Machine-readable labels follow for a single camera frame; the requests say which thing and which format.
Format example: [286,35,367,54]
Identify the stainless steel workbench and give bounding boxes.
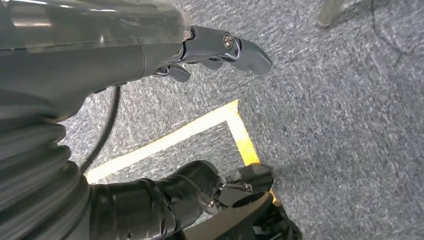
[315,0,346,29]

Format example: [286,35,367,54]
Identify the yellow floor tape square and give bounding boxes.
[85,99,282,207]

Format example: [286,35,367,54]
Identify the black robot leg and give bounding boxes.
[181,163,303,240]

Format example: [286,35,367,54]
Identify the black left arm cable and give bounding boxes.
[79,85,122,174]

